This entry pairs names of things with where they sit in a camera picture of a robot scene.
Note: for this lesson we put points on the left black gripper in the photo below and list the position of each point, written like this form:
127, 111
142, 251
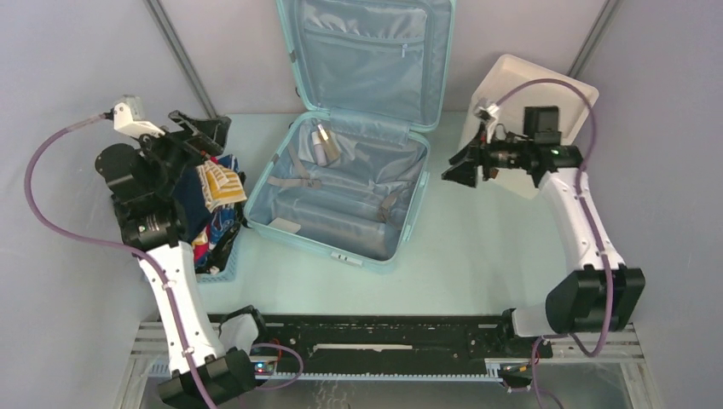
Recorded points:
203, 135

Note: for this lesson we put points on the white pink tube bottle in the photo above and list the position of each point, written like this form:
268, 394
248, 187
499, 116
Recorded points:
319, 151

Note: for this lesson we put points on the white card label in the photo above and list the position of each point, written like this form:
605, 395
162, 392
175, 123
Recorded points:
285, 225

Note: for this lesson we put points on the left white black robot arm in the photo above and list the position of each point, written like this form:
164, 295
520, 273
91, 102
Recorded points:
205, 373

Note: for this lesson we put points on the aluminium frame rail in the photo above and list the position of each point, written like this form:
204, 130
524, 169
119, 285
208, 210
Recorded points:
622, 350

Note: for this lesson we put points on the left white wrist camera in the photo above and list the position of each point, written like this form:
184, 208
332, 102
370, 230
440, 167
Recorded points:
129, 118

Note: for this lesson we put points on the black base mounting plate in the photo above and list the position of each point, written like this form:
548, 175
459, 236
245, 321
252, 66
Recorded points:
399, 346

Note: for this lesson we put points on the light blue ribbed suitcase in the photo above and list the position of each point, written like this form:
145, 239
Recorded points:
373, 74

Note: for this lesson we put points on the yellow white striped garment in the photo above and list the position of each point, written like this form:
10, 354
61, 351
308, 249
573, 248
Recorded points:
220, 186

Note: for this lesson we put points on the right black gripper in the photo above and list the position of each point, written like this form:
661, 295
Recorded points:
465, 169

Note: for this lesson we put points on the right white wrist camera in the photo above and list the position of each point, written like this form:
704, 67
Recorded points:
488, 112

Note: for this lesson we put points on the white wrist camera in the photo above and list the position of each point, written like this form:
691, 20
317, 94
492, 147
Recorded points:
129, 118
488, 112

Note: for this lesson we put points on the small bottle with gold cap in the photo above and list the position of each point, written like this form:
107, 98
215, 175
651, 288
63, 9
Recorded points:
328, 144

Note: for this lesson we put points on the dark navy garment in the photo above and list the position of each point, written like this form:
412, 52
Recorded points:
188, 193

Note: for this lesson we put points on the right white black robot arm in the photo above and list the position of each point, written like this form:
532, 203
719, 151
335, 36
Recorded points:
600, 292

